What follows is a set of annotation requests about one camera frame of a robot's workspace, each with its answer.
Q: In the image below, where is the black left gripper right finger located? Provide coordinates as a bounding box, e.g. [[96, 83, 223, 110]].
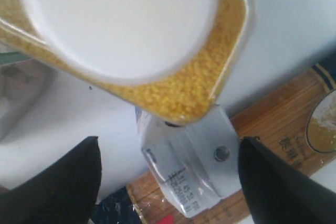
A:
[[238, 136, 335, 223]]

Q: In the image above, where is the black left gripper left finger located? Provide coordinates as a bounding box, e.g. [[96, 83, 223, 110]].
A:
[[1, 136, 102, 223]]

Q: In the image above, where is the small white milk carton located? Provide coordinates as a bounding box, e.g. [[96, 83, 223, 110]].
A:
[[135, 105, 242, 218]]

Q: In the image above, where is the yellow millet bottle white cap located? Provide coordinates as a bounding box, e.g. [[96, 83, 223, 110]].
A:
[[1, 0, 255, 124]]

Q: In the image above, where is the spaghetti packet dark blue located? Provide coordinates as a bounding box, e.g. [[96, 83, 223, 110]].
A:
[[92, 55, 335, 223]]

